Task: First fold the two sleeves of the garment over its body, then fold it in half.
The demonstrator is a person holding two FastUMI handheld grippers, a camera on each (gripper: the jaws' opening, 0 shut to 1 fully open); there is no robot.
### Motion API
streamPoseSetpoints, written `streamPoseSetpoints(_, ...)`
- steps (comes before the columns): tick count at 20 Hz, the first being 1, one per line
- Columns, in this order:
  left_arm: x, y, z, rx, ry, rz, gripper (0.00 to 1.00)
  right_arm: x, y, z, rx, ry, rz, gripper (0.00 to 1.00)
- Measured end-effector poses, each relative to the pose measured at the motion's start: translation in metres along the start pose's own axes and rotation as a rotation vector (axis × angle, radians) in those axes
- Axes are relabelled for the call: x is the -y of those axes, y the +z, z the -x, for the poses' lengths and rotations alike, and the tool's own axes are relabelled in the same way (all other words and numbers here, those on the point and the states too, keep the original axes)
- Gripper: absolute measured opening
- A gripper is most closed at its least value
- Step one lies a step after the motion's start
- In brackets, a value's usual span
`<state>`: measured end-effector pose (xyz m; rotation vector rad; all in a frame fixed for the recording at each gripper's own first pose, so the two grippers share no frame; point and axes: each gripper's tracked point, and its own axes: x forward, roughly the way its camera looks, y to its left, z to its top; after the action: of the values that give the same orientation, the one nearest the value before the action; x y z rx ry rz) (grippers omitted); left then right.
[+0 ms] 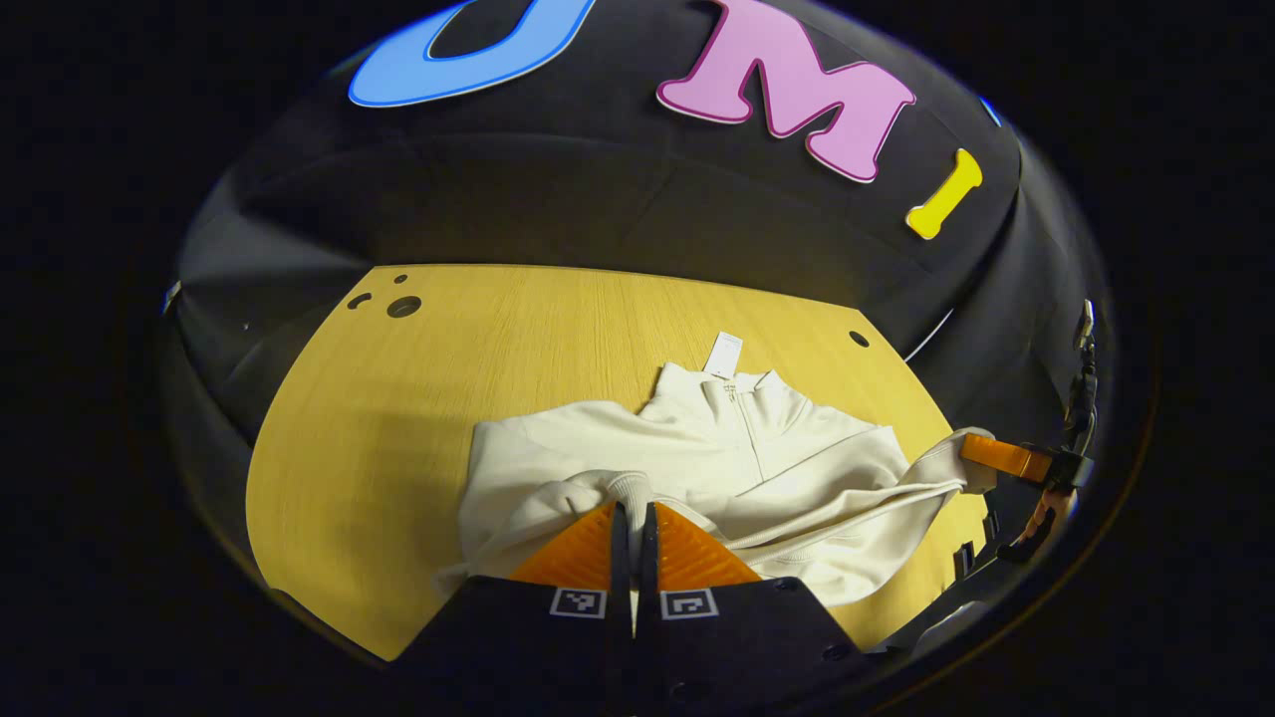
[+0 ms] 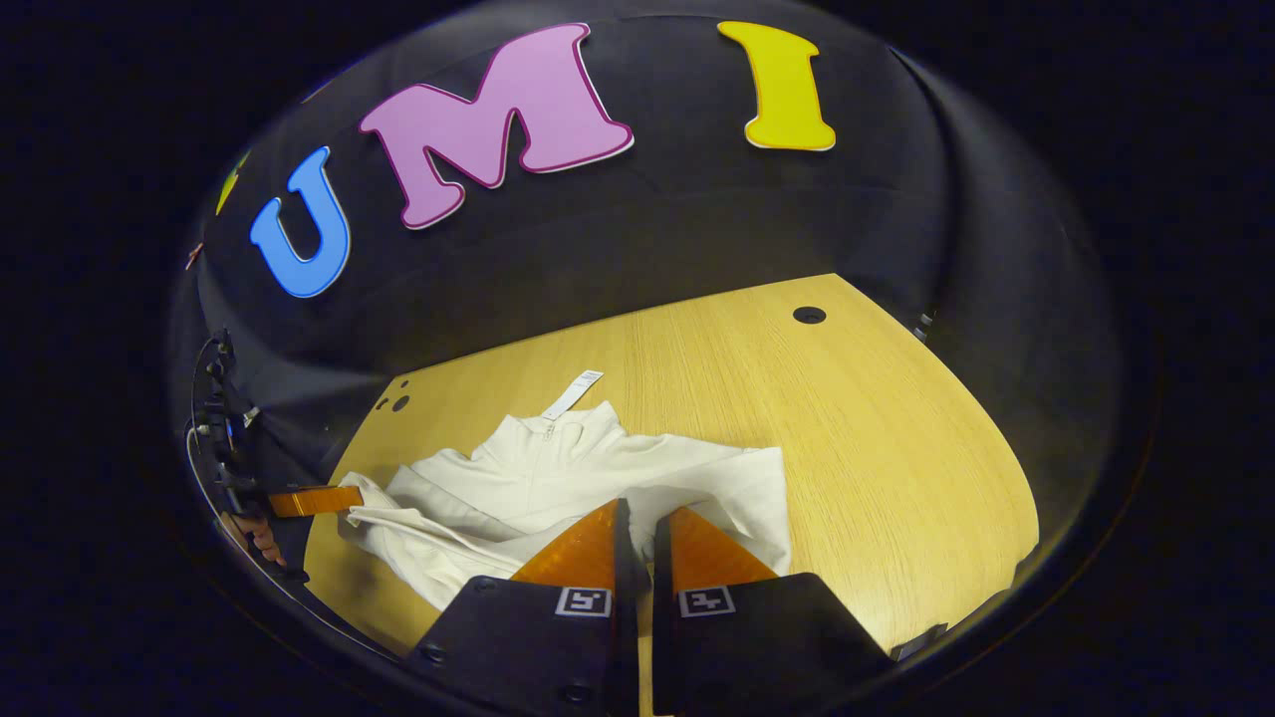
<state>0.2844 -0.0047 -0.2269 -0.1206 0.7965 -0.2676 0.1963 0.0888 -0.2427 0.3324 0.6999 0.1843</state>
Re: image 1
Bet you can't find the white zip-neck sweatshirt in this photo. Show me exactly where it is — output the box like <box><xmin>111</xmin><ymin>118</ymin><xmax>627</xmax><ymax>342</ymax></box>
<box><xmin>433</xmin><ymin>332</ymin><xmax>997</xmax><ymax>608</ymax></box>

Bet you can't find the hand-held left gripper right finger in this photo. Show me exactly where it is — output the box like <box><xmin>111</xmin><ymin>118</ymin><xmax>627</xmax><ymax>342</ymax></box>
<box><xmin>637</xmin><ymin>501</ymin><xmax>893</xmax><ymax>717</ymax></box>

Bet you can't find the black backdrop cloth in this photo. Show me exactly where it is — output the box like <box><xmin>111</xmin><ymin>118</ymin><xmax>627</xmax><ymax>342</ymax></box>
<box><xmin>159</xmin><ymin>0</ymin><xmax>1117</xmax><ymax>559</ymax></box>

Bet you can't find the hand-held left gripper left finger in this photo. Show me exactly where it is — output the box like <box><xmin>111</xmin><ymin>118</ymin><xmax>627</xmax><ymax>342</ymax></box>
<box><xmin>393</xmin><ymin>501</ymin><xmax>634</xmax><ymax>717</ymax></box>

